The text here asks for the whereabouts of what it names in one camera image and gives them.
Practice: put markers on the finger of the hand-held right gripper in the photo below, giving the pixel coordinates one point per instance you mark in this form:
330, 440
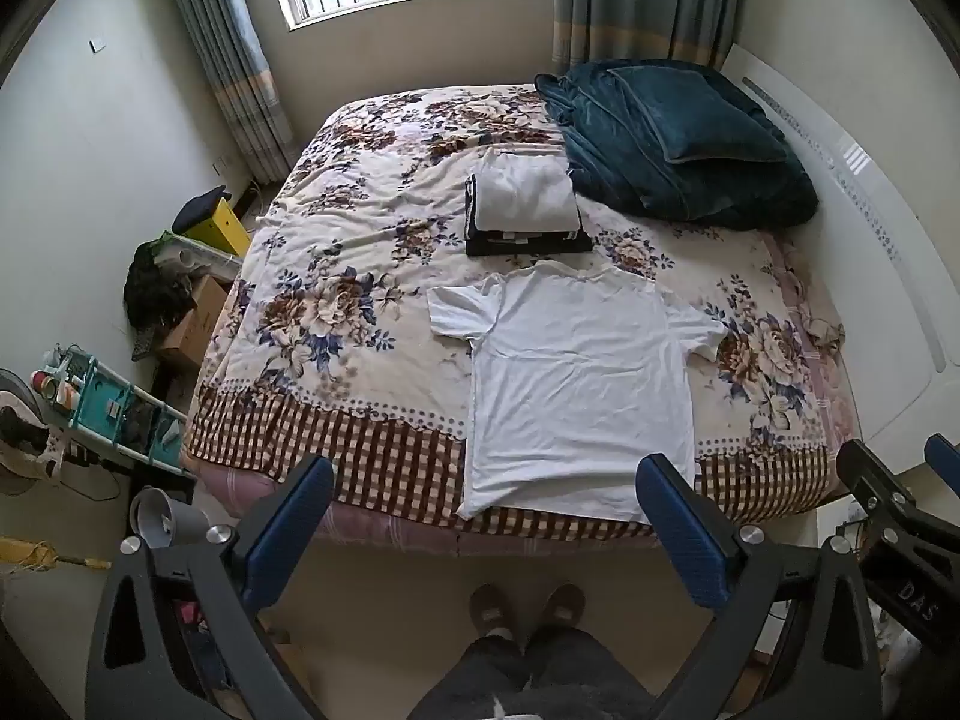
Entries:
874, 476
946, 454

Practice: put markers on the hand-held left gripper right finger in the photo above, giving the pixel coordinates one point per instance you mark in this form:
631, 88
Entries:
681, 532

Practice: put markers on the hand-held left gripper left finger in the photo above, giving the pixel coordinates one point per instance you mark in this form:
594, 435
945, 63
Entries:
292, 519

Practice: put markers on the white t-shirt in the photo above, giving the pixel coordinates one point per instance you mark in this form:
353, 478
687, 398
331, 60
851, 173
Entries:
577, 390

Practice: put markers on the stack of folded clothes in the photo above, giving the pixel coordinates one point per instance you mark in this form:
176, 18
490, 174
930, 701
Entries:
525, 244

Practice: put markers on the pink bed mattress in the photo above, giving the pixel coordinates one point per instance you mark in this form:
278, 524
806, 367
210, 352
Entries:
390, 532

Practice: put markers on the person's right brown slipper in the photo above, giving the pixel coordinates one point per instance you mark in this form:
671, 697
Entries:
562, 604

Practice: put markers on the person's brown slipper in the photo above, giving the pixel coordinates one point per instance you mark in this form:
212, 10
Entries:
491, 607
562, 604

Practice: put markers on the person's left brown slipper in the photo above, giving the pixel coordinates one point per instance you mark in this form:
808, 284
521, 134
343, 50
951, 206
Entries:
491, 607

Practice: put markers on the floral bedspread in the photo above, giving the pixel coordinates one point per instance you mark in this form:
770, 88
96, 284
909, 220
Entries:
337, 315

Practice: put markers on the cardboard box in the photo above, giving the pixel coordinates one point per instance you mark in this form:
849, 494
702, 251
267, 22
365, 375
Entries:
199, 315

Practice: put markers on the teal storage cart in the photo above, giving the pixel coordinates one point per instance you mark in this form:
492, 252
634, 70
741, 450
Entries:
101, 401

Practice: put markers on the black remote control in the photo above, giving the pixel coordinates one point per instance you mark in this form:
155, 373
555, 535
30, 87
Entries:
143, 345

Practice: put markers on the person's grey pants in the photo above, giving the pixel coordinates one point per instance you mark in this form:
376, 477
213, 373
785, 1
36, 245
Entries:
480, 679

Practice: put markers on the yellow stick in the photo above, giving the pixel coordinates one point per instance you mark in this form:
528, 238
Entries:
45, 553

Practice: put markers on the black cloth pile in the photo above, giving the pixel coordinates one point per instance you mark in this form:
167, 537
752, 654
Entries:
154, 289

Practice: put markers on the white headboard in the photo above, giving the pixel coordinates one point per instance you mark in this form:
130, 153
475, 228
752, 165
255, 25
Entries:
862, 187

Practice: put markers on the white round appliance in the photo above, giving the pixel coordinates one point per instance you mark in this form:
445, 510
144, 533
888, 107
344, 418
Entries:
19, 427

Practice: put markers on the yellow box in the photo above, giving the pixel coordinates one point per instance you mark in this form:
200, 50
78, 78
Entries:
221, 229

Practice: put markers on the dark cap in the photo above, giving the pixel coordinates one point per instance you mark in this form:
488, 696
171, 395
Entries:
199, 208

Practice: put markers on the folded white garment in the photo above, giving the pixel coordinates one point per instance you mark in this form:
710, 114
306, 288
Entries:
525, 191

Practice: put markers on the teal plush blanket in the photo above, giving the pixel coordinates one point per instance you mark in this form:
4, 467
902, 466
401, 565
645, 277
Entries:
622, 157

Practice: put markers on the teal pillow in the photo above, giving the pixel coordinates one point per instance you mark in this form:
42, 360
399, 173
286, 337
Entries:
697, 116

